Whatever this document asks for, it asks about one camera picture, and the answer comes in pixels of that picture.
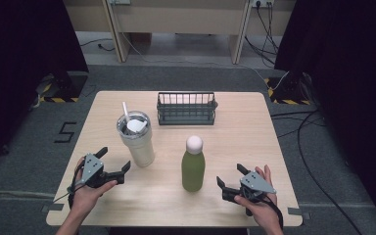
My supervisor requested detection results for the person's left hand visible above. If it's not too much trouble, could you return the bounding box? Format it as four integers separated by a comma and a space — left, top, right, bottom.
68, 156, 118, 213

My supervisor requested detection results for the green bottle with white cap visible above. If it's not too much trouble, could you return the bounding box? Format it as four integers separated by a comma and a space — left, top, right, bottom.
181, 135, 207, 193

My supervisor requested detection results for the grey tape strip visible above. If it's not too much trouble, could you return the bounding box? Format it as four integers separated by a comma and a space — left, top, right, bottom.
41, 203, 66, 213
287, 207, 311, 221

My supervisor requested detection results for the cream tumbler with straw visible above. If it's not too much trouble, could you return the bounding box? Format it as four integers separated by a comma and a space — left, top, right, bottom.
116, 101, 156, 168

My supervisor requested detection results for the long black floor cable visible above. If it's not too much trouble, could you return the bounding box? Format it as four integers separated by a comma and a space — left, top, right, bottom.
296, 110, 364, 235

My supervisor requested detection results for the dark wire basket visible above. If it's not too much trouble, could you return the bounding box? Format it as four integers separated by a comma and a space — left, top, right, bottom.
156, 91, 219, 126

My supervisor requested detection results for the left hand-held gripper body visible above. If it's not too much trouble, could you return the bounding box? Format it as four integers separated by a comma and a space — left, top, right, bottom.
77, 153, 125, 190

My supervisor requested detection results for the dark curtain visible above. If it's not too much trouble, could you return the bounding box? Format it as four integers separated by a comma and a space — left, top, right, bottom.
273, 0, 376, 235
0, 0, 90, 170

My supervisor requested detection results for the beige desk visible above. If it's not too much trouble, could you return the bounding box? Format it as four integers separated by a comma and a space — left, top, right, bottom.
63, 0, 297, 65

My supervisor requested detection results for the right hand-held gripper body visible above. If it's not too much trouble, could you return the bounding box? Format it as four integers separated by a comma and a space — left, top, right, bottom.
222, 170, 277, 217

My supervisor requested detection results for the black cable with plug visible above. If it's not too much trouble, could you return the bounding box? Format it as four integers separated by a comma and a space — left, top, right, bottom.
79, 38, 117, 53

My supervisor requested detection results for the white power strip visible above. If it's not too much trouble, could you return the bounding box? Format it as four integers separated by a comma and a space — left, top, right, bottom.
252, 0, 275, 9

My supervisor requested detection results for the black cable bundle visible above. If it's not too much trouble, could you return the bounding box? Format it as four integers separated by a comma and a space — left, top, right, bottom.
244, 2, 280, 67

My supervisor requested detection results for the person's right hand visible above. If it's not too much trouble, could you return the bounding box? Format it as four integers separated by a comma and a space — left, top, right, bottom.
234, 164, 280, 229

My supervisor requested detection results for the black stand base striped tape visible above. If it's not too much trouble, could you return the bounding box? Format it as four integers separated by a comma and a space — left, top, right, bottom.
34, 71, 89, 104
263, 71, 313, 106

